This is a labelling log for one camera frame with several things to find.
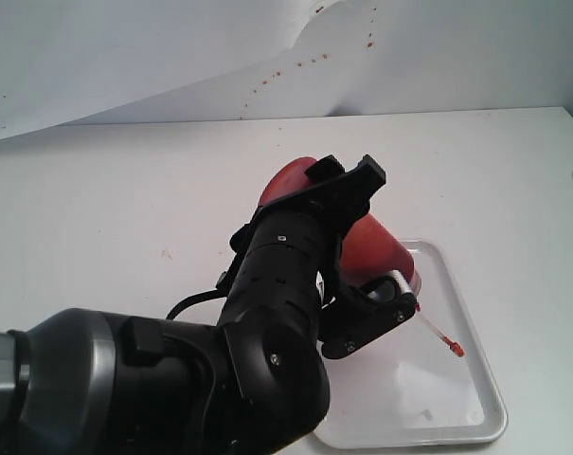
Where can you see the red ketchup squeeze bottle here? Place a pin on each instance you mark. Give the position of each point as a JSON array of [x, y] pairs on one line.
[[369, 251]]

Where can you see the white rectangular plastic tray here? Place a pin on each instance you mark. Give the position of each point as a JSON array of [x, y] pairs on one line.
[[426, 383]]

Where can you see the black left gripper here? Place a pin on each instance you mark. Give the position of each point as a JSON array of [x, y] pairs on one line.
[[291, 241]]

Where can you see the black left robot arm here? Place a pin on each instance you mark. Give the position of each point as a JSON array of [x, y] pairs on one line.
[[89, 382]]

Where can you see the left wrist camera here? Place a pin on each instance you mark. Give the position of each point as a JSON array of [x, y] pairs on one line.
[[358, 316]]

